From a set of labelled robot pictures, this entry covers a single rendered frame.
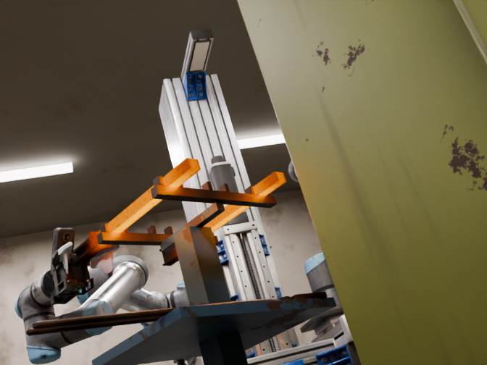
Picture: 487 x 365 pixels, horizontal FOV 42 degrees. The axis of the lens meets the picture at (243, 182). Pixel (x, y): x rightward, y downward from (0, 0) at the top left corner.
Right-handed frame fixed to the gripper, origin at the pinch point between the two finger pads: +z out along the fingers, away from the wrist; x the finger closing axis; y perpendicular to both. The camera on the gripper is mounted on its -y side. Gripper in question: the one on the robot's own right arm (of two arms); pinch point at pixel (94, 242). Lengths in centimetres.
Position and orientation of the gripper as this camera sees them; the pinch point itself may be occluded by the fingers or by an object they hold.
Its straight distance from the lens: 144.3
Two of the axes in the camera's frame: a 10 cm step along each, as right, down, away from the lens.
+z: 6.4, -4.7, -6.1
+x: -7.2, -0.9, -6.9
